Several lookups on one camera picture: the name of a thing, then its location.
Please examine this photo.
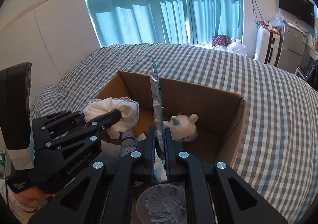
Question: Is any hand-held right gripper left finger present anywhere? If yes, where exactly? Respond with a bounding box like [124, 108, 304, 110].
[27, 127, 157, 224]

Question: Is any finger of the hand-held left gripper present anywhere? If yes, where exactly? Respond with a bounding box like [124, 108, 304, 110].
[31, 111, 85, 140]
[35, 109, 123, 153]

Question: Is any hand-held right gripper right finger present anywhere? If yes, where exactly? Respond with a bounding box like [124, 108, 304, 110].
[163, 128, 289, 224]

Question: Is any white labelled tube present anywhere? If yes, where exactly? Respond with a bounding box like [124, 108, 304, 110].
[121, 128, 139, 159]

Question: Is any white cloth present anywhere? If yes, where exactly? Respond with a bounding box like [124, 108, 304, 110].
[83, 96, 140, 140]

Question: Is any white toy figure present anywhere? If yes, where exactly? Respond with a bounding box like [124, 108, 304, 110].
[163, 113, 199, 142]

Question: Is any teal and silver packet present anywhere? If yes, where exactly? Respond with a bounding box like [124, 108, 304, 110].
[149, 56, 169, 183]

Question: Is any cardboard box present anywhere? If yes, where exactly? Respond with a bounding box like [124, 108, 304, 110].
[93, 71, 247, 224]

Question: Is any clear cotton swab jar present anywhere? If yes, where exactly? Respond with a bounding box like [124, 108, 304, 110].
[136, 184, 187, 224]

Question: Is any person's left hand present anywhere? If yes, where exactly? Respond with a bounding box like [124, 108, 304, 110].
[14, 189, 54, 209]

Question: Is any wide teal curtain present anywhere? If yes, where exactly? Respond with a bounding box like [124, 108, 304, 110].
[81, 0, 190, 48]

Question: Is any patterned dark bag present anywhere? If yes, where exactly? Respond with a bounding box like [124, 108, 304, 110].
[212, 35, 233, 47]

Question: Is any white plastic bag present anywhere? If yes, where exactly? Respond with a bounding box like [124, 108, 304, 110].
[227, 37, 248, 58]

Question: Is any white suitcase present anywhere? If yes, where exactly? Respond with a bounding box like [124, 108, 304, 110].
[254, 26, 284, 67]

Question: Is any narrow teal curtain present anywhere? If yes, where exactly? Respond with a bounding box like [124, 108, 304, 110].
[179, 0, 243, 47]

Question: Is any black jacket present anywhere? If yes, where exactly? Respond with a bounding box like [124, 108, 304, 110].
[296, 51, 318, 83]

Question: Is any grey fridge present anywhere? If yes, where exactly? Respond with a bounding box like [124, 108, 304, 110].
[279, 22, 311, 70]

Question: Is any clear plastic bag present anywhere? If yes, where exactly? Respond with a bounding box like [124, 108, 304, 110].
[270, 11, 286, 28]

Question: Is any dark wall cable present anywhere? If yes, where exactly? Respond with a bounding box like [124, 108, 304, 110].
[251, 0, 264, 25]

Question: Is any black wall television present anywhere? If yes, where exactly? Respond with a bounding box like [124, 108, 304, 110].
[277, 0, 315, 28]

